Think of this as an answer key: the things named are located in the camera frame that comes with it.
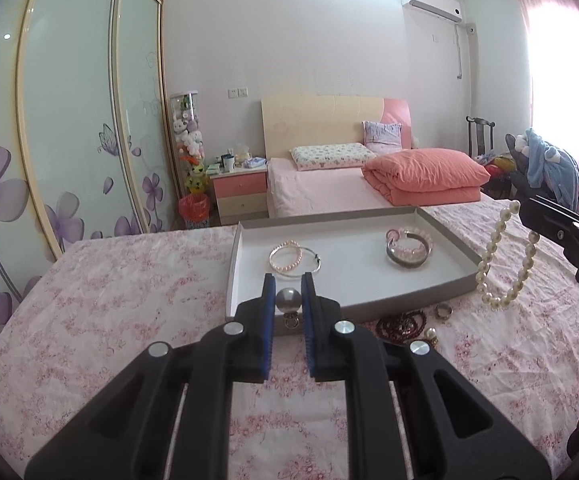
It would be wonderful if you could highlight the pink floral bedsheet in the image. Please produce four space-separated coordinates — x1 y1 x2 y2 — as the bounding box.
0 195 579 480

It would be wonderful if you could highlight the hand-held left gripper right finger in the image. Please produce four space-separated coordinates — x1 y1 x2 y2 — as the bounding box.
301 271 553 480

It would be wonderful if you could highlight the grey pearl black earring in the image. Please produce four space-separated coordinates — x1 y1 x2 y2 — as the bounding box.
275 287 301 331

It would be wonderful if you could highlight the dark red bead bracelet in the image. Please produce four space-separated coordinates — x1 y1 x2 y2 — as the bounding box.
375 309 429 342

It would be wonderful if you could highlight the blue plush garment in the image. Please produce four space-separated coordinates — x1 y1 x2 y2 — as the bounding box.
524 128 579 212

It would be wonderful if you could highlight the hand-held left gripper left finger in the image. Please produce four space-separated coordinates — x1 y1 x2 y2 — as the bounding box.
24 273 276 480

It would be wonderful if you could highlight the white air conditioner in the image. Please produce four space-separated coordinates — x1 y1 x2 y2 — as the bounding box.
399 0 463 25

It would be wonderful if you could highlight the clear tube of plush toys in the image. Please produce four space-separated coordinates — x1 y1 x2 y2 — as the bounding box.
168 90 209 196

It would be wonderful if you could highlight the red waste basket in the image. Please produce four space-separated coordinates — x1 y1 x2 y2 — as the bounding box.
178 193 211 230

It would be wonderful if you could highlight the wide silver bangle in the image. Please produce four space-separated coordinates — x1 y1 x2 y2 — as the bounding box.
386 230 431 267

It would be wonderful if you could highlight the thin silver bangle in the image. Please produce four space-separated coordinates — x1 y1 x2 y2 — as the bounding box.
272 245 325 277

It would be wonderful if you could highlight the dark wooden chair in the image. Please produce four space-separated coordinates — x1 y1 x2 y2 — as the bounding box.
465 115 495 159

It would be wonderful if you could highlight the purple pillow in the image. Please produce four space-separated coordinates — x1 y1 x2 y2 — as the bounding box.
361 120 403 155

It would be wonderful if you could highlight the pink bead bracelet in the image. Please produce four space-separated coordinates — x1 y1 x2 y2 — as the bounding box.
385 227 435 261

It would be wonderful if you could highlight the pink and cream nightstand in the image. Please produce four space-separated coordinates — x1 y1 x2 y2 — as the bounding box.
208 162 269 226

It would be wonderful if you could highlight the floral print pillow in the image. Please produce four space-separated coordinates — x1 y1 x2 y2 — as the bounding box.
288 143 378 171

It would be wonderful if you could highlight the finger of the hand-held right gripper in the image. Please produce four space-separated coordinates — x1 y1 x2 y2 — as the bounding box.
518 196 579 268

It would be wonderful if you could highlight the white pearl necklace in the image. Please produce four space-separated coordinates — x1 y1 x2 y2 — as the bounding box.
475 199 541 312

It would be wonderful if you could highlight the air conditioner pipe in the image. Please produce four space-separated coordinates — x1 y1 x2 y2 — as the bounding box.
453 22 475 81

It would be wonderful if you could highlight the pink bed with wooden headboard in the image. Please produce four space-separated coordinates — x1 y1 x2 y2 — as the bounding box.
260 93 493 219

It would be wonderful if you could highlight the sliding wardrobe with purple flowers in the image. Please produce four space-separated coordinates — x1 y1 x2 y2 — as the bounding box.
0 0 180 361

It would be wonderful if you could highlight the pink pearl bracelet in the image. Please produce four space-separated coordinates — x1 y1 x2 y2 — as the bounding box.
268 242 303 277

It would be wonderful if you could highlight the folded orange duvet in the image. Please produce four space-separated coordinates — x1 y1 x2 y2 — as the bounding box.
360 148 491 206

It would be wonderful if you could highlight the black office chair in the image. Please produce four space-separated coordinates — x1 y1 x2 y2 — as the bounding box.
504 132 546 202

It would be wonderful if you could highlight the grey cardboard tray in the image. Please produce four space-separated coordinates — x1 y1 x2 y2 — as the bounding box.
224 206 485 337

